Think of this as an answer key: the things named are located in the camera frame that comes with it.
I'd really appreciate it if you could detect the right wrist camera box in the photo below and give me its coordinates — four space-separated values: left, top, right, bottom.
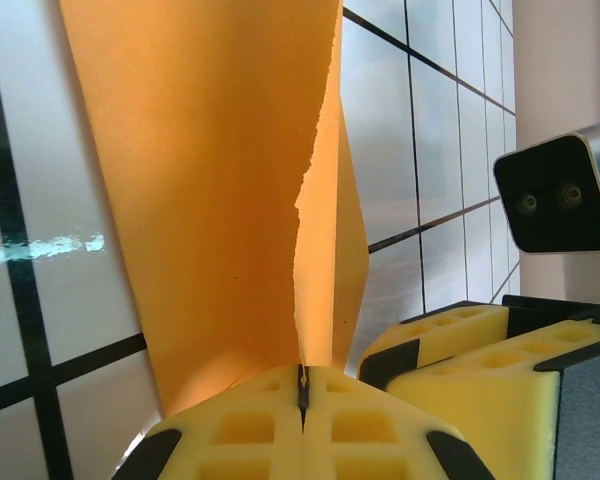
492 118 600 256

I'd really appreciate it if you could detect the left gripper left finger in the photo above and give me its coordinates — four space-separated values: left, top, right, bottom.
110 363 305 480

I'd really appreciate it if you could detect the orange paper sheet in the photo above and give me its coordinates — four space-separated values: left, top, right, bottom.
57 0 372 420

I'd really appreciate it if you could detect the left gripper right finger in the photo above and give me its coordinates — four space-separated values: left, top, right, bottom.
302 363 497 480

